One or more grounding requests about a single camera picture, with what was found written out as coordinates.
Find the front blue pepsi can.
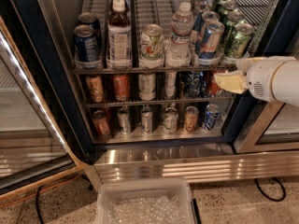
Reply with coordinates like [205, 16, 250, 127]
[74, 24, 100, 63]

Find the clear plastic bin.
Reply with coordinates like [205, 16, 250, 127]
[94, 178, 198, 224]

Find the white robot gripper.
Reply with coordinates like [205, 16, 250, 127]
[214, 56, 296, 102]

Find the tan middle shelf can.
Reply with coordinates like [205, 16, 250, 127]
[86, 76, 105, 103]

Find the tan bottom shelf can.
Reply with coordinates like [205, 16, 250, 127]
[182, 106, 199, 133]

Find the slim white middle can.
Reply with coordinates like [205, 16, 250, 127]
[165, 72, 177, 98]

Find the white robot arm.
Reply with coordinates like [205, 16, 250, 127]
[214, 56, 299, 107]

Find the silver can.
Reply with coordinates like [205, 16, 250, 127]
[117, 107, 132, 135]
[141, 106, 153, 134]

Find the black cable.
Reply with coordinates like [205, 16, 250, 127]
[254, 176, 287, 203]
[35, 184, 48, 224]

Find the orange shelf can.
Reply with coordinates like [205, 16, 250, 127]
[93, 110, 111, 135]
[112, 74, 130, 102]

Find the silver bottom can left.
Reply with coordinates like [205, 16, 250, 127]
[117, 107, 132, 135]

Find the orange cable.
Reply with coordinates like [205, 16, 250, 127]
[0, 174, 81, 209]

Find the red bull can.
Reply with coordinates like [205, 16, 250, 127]
[199, 21, 225, 60]
[195, 11, 220, 54]
[191, 3, 210, 43]
[192, 0, 209, 8]

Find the open glass fridge door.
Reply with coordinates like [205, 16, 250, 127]
[0, 17, 87, 200]

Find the closed right fridge door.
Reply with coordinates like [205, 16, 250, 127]
[234, 22, 299, 153]

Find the silver bottom can centre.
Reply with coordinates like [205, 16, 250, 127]
[141, 106, 153, 134]

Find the orange middle shelf can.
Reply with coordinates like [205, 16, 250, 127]
[112, 74, 130, 102]

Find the front brown tea bottle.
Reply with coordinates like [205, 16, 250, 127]
[107, 0, 131, 69]

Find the white bottom shelf can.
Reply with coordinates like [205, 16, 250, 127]
[163, 107, 178, 134]

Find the orange bottom shelf can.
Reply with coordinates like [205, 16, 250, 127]
[93, 110, 111, 135]

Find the steel drinks fridge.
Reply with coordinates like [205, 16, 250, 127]
[0, 0, 299, 191]

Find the white shelf can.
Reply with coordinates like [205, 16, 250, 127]
[163, 107, 178, 134]
[138, 73, 156, 101]

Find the white green patterned can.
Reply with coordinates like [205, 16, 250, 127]
[141, 23, 163, 60]

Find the black cable right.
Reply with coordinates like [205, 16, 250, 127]
[254, 176, 287, 203]

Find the front clear water bottle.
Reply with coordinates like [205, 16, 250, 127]
[166, 2, 193, 67]

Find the rear blue pepsi can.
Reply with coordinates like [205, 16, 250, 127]
[78, 12, 102, 49]

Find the blue pepsi can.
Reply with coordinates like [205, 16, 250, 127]
[78, 12, 102, 49]
[74, 24, 100, 63]

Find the white middle shelf can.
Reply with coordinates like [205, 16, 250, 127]
[138, 73, 156, 101]

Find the front green soda can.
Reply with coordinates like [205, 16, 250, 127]
[224, 23, 254, 59]

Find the red orange middle can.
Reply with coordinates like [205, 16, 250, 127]
[206, 70, 226, 96]

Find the tan shelf can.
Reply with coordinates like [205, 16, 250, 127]
[182, 106, 199, 133]
[86, 76, 105, 103]

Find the blue bottom shelf can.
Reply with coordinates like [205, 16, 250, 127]
[202, 104, 220, 131]

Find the black cable left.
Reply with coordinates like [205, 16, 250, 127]
[35, 184, 48, 224]

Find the blue patterned middle can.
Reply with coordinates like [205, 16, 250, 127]
[182, 72, 203, 98]

